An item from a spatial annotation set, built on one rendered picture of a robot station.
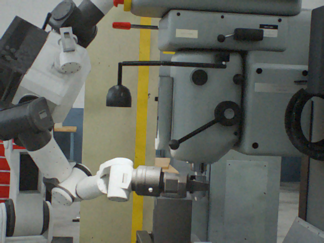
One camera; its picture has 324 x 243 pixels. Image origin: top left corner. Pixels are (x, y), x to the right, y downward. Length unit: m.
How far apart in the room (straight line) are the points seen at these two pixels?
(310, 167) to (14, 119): 0.92
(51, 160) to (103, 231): 1.66
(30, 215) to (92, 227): 1.27
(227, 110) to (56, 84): 0.59
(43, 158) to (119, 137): 1.58
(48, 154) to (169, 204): 0.45
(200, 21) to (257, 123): 0.32
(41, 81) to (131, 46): 1.58
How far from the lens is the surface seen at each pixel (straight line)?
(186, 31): 1.65
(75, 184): 1.98
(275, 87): 1.70
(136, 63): 1.65
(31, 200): 2.30
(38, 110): 1.87
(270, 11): 1.71
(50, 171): 1.96
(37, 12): 10.84
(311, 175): 1.96
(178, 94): 1.69
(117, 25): 1.84
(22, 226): 2.31
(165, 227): 2.08
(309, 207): 1.98
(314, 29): 1.52
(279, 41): 1.71
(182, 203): 2.07
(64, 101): 1.95
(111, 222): 3.54
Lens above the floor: 1.50
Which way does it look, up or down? 3 degrees down
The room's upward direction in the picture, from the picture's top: 3 degrees clockwise
